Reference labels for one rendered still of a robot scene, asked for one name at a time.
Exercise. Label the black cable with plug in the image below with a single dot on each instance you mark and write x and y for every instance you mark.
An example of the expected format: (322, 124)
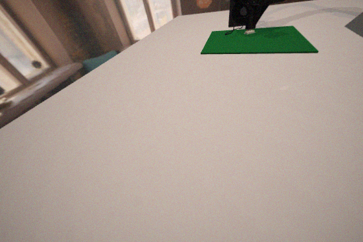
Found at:
(248, 24)

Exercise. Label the green circuit board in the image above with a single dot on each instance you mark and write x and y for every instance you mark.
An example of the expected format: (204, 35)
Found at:
(285, 39)

